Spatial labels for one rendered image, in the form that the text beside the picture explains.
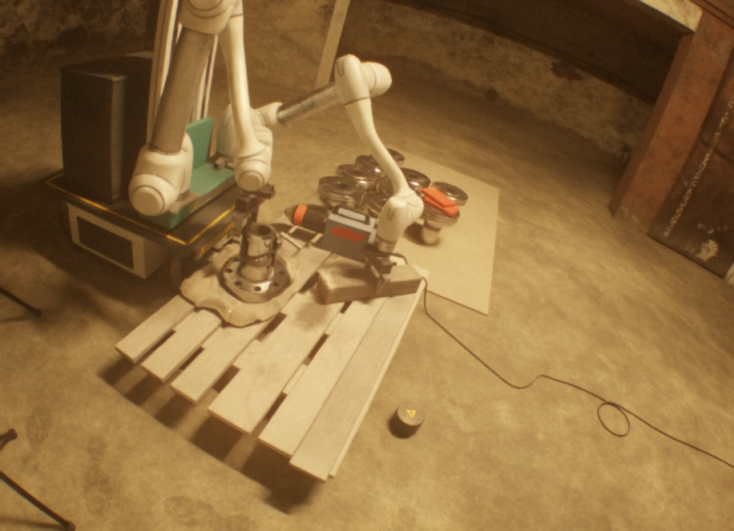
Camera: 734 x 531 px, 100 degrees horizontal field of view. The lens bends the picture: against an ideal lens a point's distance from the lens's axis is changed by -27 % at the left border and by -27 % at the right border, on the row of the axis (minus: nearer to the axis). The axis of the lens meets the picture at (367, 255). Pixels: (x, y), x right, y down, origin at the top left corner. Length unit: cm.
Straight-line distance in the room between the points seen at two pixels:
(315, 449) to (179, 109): 102
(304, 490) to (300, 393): 31
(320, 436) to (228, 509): 35
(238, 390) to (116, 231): 82
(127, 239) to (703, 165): 534
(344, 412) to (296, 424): 15
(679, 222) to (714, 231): 55
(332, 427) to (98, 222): 121
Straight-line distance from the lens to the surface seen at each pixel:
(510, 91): 1020
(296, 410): 130
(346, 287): 163
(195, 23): 117
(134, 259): 176
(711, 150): 540
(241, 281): 160
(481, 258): 268
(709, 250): 584
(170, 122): 125
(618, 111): 1052
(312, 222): 193
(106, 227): 179
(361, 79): 155
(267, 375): 136
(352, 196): 227
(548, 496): 167
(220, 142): 190
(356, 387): 137
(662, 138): 520
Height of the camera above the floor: 121
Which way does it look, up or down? 32 degrees down
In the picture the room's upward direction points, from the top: 18 degrees clockwise
